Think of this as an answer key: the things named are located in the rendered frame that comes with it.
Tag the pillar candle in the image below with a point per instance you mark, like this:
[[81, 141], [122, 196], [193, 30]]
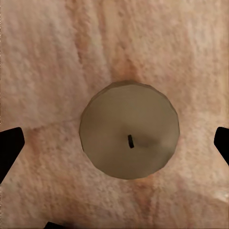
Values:
[[129, 130]]

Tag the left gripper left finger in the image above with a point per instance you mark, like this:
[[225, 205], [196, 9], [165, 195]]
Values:
[[11, 143]]

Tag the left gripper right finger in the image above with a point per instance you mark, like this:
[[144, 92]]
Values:
[[221, 141]]

